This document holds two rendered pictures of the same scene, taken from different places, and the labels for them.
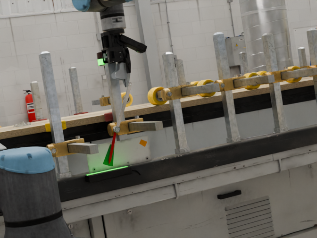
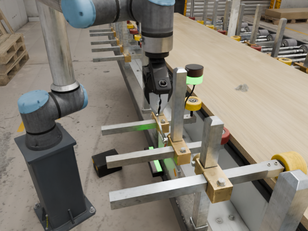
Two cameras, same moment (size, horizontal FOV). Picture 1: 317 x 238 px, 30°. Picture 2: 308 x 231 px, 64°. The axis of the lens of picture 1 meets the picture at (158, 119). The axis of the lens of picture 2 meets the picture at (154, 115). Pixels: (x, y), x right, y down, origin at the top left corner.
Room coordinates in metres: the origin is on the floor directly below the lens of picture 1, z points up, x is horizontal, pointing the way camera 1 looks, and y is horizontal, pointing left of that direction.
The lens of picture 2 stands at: (2.34, -0.59, 1.42)
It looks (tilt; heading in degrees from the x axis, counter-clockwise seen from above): 31 degrees down; 101
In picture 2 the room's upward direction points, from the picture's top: straight up
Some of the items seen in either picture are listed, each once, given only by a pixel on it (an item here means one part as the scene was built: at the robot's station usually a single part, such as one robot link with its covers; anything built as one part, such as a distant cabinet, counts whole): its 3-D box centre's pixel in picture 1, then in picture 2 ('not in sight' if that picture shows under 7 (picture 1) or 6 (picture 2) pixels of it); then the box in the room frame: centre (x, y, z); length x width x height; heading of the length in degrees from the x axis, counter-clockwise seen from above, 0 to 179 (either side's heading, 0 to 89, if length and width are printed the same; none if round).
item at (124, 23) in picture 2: not in sight; (125, 42); (1.75, 1.28, 0.91); 0.04 x 0.04 x 0.48; 25
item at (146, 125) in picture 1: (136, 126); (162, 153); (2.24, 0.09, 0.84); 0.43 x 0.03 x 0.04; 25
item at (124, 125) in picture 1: (125, 127); (178, 147); (2.29, 0.13, 0.85); 0.14 x 0.06 x 0.05; 115
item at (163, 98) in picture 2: (118, 75); (161, 99); (2.23, 0.12, 1.04); 0.06 x 0.03 x 0.09; 116
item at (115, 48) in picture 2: not in sight; (117, 48); (1.61, 1.45, 0.81); 0.44 x 0.03 x 0.04; 25
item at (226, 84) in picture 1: (229, 84); not in sight; (2.51, -0.32, 0.95); 0.14 x 0.06 x 0.05; 115
